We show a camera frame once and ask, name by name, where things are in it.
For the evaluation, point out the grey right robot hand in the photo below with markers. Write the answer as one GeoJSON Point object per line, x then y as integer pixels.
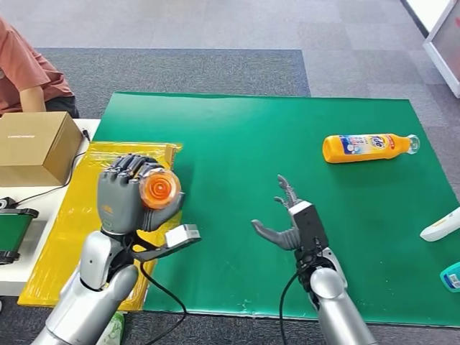
{"type": "Point", "coordinates": [283, 240]}

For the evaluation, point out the black and green device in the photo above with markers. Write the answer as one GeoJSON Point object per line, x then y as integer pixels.
{"type": "Point", "coordinates": [14, 231]}

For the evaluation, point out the teal plastic bottle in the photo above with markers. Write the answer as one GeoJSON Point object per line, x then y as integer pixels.
{"type": "Point", "coordinates": [452, 277]}

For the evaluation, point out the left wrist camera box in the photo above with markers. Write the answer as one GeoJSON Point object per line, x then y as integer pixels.
{"type": "Point", "coordinates": [181, 234]}

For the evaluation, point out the white side table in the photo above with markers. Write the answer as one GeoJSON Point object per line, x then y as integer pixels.
{"type": "Point", "coordinates": [43, 204]}

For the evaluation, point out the white framed sign board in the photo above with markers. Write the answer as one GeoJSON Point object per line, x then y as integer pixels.
{"type": "Point", "coordinates": [449, 43]}

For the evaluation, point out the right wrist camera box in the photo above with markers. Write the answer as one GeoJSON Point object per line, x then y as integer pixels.
{"type": "Point", "coordinates": [309, 226]}

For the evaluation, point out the white plastic bottle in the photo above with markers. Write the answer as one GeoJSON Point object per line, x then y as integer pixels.
{"type": "Point", "coordinates": [442, 226]}

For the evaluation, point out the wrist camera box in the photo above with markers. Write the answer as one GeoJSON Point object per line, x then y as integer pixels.
{"type": "Point", "coordinates": [309, 226]}
{"type": "Point", "coordinates": [181, 234]}

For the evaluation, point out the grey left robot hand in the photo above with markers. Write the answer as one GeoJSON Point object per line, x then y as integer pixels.
{"type": "Point", "coordinates": [118, 200]}

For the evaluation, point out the white and green bottle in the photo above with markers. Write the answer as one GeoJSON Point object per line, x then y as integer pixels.
{"type": "Point", "coordinates": [115, 328]}

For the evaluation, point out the green table mat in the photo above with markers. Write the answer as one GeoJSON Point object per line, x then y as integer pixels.
{"type": "Point", "coordinates": [234, 143]}

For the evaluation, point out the person's forearm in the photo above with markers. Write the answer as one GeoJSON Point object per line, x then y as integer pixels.
{"type": "Point", "coordinates": [33, 100]}

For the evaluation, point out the yellow plastic sheet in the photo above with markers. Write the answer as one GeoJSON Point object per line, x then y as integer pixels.
{"type": "Point", "coordinates": [65, 228]}

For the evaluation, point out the orange detergent bottle with barcode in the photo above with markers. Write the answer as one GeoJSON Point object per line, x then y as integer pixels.
{"type": "Point", "coordinates": [160, 189]}

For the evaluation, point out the person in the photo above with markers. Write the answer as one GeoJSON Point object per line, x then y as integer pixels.
{"type": "Point", "coordinates": [21, 66]}

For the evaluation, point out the brown cardboard box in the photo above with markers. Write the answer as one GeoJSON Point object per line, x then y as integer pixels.
{"type": "Point", "coordinates": [32, 147]}

